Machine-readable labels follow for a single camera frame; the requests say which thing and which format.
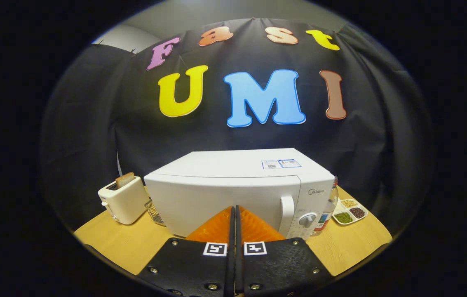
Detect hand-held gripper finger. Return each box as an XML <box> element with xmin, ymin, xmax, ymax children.
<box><xmin>136</xmin><ymin>205</ymin><xmax>235</xmax><ymax>297</ymax></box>
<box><xmin>235</xmin><ymin>205</ymin><xmax>335</xmax><ymax>297</ymax></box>

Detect white microwave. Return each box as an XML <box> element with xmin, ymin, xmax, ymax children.
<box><xmin>144</xmin><ymin>148</ymin><xmax>336</xmax><ymax>241</ymax></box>

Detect clear plastic water bottle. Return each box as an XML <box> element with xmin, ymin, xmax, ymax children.
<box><xmin>312</xmin><ymin>177</ymin><xmax>340</xmax><ymax>237</ymax></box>

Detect white toaster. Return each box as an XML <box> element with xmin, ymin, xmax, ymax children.
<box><xmin>98</xmin><ymin>176</ymin><xmax>150</xmax><ymax>226</ymax></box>

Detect white divided dish of beans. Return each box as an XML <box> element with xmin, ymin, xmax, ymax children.
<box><xmin>332</xmin><ymin>198</ymin><xmax>368</xmax><ymax>226</ymax></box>

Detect brown toast slice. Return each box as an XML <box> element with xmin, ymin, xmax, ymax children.
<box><xmin>115</xmin><ymin>172</ymin><xmax>136</xmax><ymax>190</ymax></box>

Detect black backdrop cloth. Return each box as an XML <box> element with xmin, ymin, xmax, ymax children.
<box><xmin>40</xmin><ymin>17</ymin><xmax>434</xmax><ymax>232</ymax></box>

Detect wire mesh basket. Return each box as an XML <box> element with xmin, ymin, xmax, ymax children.
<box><xmin>145</xmin><ymin>198</ymin><xmax>167</xmax><ymax>227</ymax></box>

